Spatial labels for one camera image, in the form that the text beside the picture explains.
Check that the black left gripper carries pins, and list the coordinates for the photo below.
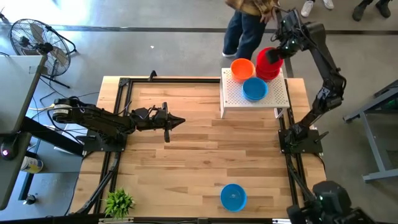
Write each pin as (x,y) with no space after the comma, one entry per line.
(167,137)

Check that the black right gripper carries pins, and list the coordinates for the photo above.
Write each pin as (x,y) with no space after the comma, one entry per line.
(290,46)

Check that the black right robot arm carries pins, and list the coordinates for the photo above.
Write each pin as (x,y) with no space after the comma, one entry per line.
(325,62)

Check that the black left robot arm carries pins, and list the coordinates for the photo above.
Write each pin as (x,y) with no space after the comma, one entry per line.
(99,119)

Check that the person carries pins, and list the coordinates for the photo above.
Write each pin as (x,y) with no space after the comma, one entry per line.
(307,7)
(245,31)
(359,12)

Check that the white perforated metal shelf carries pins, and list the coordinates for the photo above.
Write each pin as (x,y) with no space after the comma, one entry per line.
(273,96)

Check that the black clamp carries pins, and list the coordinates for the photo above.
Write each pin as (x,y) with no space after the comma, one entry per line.
(152,75)

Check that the small green artificial plant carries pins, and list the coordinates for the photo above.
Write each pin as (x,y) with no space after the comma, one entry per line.
(118,203)

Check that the white paper sheet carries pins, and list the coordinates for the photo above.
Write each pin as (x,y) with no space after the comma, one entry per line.
(74,132)

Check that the black desk leg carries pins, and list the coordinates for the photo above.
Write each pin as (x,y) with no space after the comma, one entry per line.
(46,134)

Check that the black floor fan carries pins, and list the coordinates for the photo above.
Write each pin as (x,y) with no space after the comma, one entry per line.
(43,47)

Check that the white spray can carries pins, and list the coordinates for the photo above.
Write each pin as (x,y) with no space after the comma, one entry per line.
(31,165)

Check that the grey metal cart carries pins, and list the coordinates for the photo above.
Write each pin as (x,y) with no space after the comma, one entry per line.
(382,174)

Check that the grey desk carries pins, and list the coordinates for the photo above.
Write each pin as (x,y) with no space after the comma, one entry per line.
(15,93)

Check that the black caster wheel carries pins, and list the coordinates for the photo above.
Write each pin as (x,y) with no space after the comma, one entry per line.
(30,199)

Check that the black round lit device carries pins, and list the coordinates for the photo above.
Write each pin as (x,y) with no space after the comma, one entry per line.
(7,149)

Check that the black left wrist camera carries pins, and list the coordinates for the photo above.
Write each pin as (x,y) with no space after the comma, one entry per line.
(158,116)

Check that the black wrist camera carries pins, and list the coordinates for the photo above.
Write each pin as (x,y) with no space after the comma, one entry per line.
(158,116)
(289,20)

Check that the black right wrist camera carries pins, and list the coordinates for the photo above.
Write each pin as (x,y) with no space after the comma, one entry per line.
(289,20)

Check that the black aluminium rail frame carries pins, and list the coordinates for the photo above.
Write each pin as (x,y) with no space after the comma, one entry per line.
(174,80)

